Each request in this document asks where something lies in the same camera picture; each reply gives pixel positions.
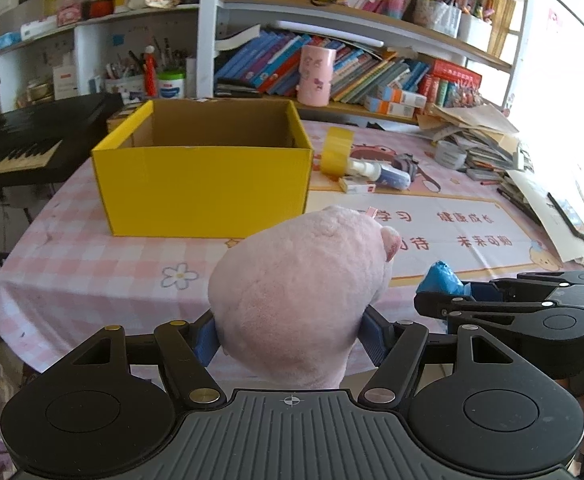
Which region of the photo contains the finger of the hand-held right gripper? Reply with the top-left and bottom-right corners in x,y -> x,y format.
413,291 -> 559,335
464,269 -> 584,302

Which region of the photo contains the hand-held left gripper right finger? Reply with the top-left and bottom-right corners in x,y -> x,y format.
357,304 -> 530,407

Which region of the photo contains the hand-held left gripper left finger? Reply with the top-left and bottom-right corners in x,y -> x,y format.
71,309 -> 229,409

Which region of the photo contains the blue plastic bag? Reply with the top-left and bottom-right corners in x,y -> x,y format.
418,260 -> 468,297

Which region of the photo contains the pink plush toy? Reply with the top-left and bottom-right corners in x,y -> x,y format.
208,205 -> 402,390

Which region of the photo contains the yellow cardboard box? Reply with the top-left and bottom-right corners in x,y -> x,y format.
90,98 -> 315,238

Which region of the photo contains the blue white tube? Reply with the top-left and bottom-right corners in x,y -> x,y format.
376,164 -> 412,191

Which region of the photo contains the yellow tape roll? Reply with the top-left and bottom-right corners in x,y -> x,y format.
319,127 -> 355,177

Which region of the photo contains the pink checked desktop cloth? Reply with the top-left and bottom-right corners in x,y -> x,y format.
0,117 -> 584,376

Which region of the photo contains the dark flat device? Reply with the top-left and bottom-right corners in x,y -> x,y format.
547,192 -> 584,241

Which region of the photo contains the grey pencil box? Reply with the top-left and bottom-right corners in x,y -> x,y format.
466,166 -> 503,183

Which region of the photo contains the grey tape roll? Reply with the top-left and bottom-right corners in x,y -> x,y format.
433,140 -> 468,168

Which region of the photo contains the small white red box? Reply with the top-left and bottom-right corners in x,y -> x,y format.
338,177 -> 377,194

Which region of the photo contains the dark grey object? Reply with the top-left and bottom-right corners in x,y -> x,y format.
391,152 -> 421,181

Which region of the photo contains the pile of papers and books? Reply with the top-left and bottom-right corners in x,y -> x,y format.
417,102 -> 584,271

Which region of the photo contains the orange white carton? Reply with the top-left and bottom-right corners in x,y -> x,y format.
363,96 -> 417,118
377,85 -> 428,108

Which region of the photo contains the red book box set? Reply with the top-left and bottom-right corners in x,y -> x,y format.
424,58 -> 483,107

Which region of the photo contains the white jar with green lid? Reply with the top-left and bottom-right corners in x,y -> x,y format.
157,71 -> 187,100

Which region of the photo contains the white pen holder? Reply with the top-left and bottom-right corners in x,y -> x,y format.
414,0 -> 463,38
457,10 -> 493,53

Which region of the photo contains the white pen cup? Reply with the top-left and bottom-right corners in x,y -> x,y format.
103,50 -> 145,102

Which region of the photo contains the pink cartoon cup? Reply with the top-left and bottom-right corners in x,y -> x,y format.
297,44 -> 336,107

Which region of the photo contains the black piano keyboard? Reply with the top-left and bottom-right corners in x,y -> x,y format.
0,92 -> 124,191

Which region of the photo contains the red figure pen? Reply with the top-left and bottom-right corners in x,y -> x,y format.
143,45 -> 159,98

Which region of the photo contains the row of leaning books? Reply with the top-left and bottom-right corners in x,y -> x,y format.
214,27 -> 433,106

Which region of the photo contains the white wooden bookshelf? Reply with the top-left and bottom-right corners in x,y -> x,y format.
0,0 -> 533,128

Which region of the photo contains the white box with red label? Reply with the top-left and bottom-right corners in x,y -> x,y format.
52,65 -> 79,101

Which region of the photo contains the pink box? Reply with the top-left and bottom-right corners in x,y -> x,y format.
56,2 -> 90,26

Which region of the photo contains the white tissue pack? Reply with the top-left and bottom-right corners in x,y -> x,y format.
19,16 -> 59,41

